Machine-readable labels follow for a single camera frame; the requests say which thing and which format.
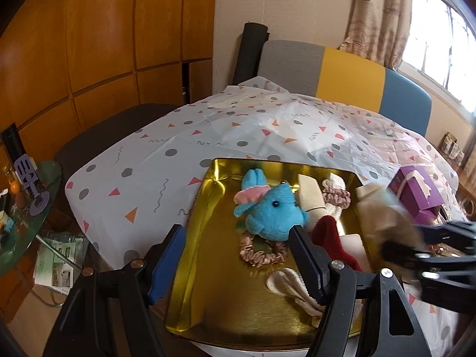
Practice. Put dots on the purple spatula stand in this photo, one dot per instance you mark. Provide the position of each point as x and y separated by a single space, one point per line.
29 179

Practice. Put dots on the round glass side table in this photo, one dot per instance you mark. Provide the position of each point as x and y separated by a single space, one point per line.
26 227

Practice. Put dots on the beige patterned curtain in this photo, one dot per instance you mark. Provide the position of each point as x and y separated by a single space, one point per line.
379 30

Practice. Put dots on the dark red plush piece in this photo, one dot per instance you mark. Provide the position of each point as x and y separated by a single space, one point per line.
325 234

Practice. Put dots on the blue plush mouse toy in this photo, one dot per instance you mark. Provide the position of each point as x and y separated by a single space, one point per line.
270 212

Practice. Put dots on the packages on desk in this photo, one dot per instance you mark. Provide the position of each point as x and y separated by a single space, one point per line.
449 147

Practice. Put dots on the gold metal tray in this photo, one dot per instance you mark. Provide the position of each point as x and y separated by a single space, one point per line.
217 298

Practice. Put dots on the patterned white tablecloth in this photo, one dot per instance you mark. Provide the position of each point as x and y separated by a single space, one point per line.
125 198

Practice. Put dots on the purple tissue pack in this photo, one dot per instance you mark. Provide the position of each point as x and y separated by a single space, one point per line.
416 191

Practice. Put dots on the black rolled mat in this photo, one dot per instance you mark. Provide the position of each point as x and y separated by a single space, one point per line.
252 41

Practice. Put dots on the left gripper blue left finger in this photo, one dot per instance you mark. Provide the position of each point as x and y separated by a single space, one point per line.
164 260

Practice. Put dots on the light pink scrunchie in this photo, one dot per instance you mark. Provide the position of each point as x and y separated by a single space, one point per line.
335 193

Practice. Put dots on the pink satin scrunchie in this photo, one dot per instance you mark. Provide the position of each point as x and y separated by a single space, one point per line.
260 258

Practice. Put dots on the cream knitted cloth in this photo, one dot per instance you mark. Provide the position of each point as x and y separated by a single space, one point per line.
288 283

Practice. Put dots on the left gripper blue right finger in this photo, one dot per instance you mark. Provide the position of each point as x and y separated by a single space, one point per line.
312 262

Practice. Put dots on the grey yellow blue sofa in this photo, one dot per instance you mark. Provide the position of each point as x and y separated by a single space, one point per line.
336 76

